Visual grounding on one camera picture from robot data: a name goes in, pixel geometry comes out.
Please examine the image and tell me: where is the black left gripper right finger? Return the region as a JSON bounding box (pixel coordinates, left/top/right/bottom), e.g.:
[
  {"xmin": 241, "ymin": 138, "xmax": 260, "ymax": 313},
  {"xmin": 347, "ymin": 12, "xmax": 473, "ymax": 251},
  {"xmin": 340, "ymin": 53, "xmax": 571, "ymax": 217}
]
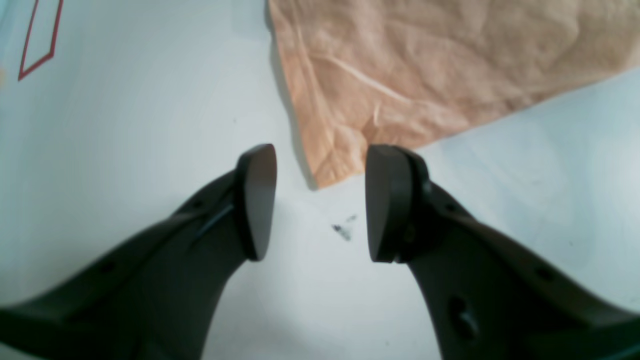
[{"xmin": 365, "ymin": 145, "xmax": 640, "ymax": 360}]

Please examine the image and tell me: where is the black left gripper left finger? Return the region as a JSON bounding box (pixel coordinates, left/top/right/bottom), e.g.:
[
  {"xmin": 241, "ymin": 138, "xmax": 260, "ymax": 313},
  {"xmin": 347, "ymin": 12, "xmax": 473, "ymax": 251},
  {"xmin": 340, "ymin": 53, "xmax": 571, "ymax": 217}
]
[{"xmin": 0, "ymin": 143, "xmax": 277, "ymax": 360}]

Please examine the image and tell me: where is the peach T-shirt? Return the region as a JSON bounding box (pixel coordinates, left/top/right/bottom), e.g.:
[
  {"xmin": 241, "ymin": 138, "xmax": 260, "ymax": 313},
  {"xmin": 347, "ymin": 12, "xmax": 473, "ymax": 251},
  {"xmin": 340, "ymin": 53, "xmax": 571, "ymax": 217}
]
[{"xmin": 267, "ymin": 0, "xmax": 640, "ymax": 189}]

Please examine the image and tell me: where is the red triangle table marking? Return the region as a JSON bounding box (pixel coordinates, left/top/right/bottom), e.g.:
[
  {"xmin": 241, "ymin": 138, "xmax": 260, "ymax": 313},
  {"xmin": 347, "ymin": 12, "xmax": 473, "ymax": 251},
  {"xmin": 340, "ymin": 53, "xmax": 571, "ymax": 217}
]
[{"xmin": 18, "ymin": 0, "xmax": 64, "ymax": 82}]

